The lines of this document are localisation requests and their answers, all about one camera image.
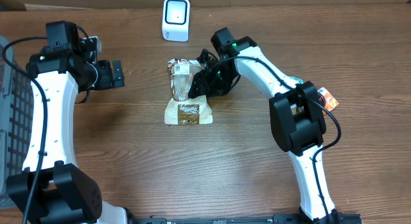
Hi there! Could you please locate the dark grey plastic basket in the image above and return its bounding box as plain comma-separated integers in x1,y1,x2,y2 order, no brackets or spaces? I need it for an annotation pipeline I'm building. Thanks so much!
0,35,36,209

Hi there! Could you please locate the beige brown bread bag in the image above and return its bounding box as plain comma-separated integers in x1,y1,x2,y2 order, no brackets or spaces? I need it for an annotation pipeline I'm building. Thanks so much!
164,58,213,125

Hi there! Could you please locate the orange tissue pack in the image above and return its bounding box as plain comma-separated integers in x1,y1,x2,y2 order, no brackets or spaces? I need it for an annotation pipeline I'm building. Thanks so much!
317,87,339,112

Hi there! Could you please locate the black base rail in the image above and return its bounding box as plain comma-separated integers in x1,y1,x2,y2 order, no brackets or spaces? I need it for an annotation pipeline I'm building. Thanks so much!
132,215,300,224

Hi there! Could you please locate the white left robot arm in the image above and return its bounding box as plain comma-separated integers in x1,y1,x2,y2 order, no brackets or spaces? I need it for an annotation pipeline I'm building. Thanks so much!
6,36,134,223

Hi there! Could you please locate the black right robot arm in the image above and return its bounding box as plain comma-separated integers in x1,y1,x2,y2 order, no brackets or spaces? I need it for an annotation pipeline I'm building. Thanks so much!
188,28,338,223

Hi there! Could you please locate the white barcode scanner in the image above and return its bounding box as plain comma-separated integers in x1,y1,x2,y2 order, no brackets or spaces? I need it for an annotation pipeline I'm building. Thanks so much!
162,0,191,42

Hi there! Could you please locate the jar with green lid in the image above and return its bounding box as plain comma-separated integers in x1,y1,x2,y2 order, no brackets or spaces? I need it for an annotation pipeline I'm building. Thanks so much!
318,93,326,108

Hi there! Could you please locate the large teal wipes pack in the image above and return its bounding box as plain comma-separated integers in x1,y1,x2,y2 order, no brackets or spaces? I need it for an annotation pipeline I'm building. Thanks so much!
289,76,304,84

